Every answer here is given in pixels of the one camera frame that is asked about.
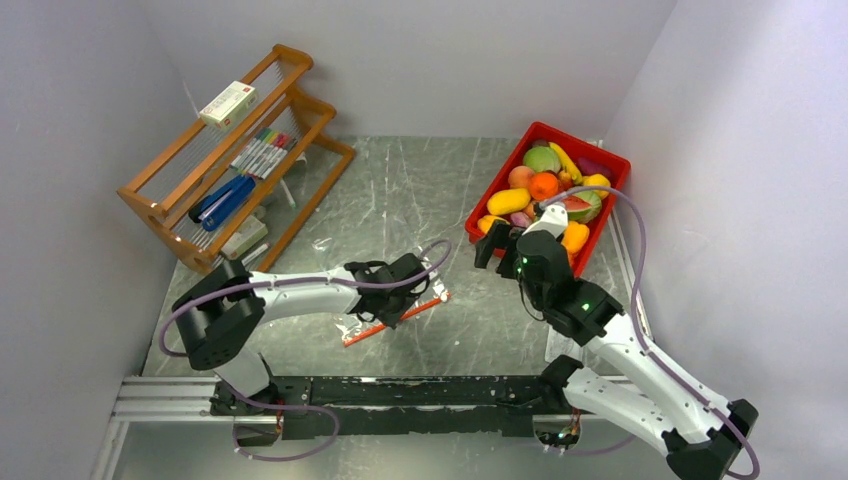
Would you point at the orange fruit toy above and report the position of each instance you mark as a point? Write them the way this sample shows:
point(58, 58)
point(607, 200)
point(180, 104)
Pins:
point(543, 185)

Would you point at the yellow bell pepper toy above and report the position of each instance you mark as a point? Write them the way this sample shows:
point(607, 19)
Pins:
point(597, 180)

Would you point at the orange bell pepper toy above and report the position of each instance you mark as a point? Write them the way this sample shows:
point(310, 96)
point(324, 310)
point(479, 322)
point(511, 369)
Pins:
point(575, 237)

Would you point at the banana toy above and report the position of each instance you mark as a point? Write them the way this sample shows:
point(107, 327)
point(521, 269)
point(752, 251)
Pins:
point(567, 164)

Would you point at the blue stapler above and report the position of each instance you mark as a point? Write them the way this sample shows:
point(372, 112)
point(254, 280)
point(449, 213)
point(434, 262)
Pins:
point(213, 209)

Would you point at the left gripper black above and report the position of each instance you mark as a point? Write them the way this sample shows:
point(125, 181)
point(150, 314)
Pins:
point(389, 319)

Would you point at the yellow mango toy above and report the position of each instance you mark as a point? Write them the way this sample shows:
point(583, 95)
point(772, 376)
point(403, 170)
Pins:
point(508, 201)

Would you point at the green box lower shelf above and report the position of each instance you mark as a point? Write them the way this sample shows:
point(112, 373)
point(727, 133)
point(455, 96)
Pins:
point(251, 231)

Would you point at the bundle of coloured markers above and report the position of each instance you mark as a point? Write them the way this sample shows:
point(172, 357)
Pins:
point(263, 153)

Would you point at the purple eggplant toy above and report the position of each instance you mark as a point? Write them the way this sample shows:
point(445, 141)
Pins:
point(589, 167)

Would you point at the white box on top shelf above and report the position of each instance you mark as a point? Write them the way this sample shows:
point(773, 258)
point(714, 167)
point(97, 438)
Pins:
point(229, 107)

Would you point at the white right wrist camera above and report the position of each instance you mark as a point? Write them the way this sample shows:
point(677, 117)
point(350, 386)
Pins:
point(553, 220)

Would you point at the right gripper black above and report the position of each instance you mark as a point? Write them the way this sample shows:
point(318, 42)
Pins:
point(498, 236)

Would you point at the red plastic food bin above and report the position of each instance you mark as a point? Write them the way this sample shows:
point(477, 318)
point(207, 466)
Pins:
point(575, 148)

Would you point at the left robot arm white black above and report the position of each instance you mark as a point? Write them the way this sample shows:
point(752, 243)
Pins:
point(216, 318)

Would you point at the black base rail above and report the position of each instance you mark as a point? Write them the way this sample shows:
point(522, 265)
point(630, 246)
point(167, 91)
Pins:
point(513, 406)

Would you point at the purple onion toy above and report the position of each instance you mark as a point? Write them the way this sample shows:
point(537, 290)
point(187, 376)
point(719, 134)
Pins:
point(520, 219)

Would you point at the green cabbage toy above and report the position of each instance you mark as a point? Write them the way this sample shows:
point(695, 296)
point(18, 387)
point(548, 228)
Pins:
point(542, 159)

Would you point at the clear zip top bag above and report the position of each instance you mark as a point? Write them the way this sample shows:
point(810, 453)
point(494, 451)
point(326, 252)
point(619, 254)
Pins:
point(353, 330)

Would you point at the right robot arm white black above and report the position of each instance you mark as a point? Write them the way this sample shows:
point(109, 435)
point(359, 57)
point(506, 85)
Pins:
point(699, 432)

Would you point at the wooden shelf rack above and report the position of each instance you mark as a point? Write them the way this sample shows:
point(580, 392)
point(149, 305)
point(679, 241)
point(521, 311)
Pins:
point(199, 159)

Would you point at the peach toy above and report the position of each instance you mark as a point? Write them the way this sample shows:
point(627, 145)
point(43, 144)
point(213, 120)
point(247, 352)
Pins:
point(520, 176)

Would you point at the watermelon slice toy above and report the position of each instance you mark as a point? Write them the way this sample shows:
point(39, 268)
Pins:
point(583, 207)

